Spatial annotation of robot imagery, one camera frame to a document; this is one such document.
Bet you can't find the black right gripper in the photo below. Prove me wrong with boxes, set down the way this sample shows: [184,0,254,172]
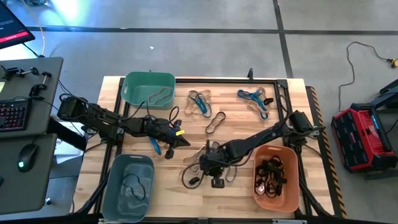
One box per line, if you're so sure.
[198,139,233,189]

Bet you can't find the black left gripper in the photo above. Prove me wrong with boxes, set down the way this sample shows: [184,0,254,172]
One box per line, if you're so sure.
[146,119,190,160]

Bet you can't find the long black rubber band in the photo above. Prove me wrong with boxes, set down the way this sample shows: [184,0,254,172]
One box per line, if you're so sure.
[254,177,274,198]
[205,111,227,135]
[264,161,288,199]
[254,154,282,187]
[181,161,208,190]

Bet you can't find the light green plastic basket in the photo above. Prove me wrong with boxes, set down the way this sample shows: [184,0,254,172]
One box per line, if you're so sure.
[120,71,177,111]

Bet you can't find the dark teal plastic basket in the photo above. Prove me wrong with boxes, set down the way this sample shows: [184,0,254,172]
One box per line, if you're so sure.
[101,154,155,223]

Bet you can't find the orange plastic basket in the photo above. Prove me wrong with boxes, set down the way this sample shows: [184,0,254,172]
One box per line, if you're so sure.
[252,144,301,213]

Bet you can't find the black desk support beam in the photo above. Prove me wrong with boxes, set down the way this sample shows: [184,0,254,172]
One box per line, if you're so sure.
[46,116,88,152]

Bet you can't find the yellow black hazard strip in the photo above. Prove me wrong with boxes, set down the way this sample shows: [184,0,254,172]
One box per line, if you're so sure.
[306,86,348,219]

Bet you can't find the grey side table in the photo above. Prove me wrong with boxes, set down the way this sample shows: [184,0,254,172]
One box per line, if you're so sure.
[0,57,64,139]
[0,133,58,215]

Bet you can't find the black computer mouse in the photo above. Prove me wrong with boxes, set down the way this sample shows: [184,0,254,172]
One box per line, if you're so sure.
[16,143,40,174]

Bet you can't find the red black power case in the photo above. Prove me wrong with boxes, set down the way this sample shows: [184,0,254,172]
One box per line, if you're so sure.
[330,102,398,174]

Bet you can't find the small black clamp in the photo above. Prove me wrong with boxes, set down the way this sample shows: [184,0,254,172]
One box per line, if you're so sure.
[29,83,47,98]

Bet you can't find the backlit black keyboard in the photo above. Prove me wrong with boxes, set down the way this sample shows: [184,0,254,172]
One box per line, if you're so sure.
[0,97,32,133]

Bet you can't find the black clamp rod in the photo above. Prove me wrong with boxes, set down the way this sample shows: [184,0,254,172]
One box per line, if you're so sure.
[0,65,53,79]

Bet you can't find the dark blue equipment case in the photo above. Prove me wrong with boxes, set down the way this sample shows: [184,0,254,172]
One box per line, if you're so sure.
[378,77,398,110]

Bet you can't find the computer monitor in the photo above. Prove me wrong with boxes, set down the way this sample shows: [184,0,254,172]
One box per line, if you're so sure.
[0,0,36,50]

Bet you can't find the thin beige cable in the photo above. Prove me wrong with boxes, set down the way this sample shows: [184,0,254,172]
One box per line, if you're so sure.
[20,0,47,57]

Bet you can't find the black floor cable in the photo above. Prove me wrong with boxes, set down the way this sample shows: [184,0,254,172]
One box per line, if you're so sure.
[337,41,391,112]

